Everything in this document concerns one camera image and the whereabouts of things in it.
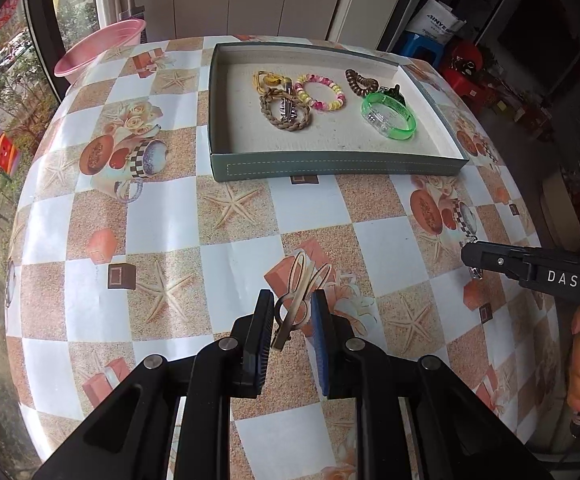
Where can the yellow hair accessory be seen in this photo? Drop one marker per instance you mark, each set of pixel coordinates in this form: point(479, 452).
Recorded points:
point(270, 80)

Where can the red plastic stool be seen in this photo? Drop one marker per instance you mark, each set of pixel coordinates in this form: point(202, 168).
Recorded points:
point(462, 77)

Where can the silver alligator hair clip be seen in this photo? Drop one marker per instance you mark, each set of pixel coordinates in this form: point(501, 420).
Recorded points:
point(286, 105)

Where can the white printed bag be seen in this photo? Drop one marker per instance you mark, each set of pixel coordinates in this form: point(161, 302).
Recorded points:
point(437, 17)

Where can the beige looped flower hair clip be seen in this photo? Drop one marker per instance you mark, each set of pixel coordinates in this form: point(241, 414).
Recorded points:
point(290, 315)

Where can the black claw hair clip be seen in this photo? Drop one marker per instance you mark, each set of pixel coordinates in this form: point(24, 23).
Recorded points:
point(395, 94)

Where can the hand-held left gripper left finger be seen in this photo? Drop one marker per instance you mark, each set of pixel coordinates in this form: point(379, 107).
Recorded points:
point(260, 340)

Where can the blue plastic stool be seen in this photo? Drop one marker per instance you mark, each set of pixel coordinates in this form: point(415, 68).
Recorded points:
point(415, 42)

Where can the grey-green jewelry tray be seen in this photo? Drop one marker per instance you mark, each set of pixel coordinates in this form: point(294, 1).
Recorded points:
point(320, 167)

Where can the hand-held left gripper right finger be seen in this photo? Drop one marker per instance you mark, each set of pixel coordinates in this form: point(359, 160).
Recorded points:
point(320, 345)

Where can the pink plastic basin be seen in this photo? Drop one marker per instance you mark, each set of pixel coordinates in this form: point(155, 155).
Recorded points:
point(105, 40)

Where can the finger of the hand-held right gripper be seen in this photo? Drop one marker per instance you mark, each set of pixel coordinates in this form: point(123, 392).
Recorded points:
point(495, 259)

